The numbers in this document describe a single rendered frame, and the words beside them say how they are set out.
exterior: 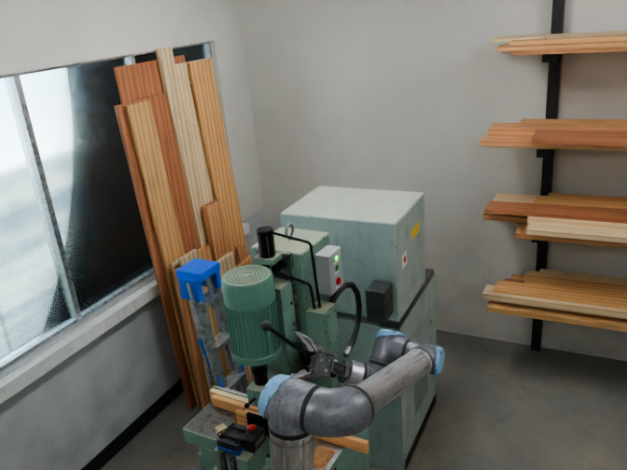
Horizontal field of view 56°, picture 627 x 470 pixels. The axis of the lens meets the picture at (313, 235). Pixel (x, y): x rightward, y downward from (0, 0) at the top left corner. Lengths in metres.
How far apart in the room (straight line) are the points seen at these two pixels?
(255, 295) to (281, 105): 2.60
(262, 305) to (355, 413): 0.65
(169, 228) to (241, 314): 1.61
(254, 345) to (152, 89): 1.93
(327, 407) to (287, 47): 3.19
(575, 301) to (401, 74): 1.75
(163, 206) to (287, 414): 2.20
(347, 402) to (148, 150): 2.27
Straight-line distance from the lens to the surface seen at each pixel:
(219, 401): 2.40
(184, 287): 3.00
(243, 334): 2.02
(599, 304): 3.72
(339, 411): 1.44
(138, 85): 3.47
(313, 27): 4.17
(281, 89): 4.35
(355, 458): 2.62
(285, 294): 2.10
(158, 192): 3.45
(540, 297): 3.73
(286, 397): 1.47
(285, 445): 1.54
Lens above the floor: 2.34
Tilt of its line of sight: 22 degrees down
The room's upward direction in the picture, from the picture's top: 5 degrees counter-clockwise
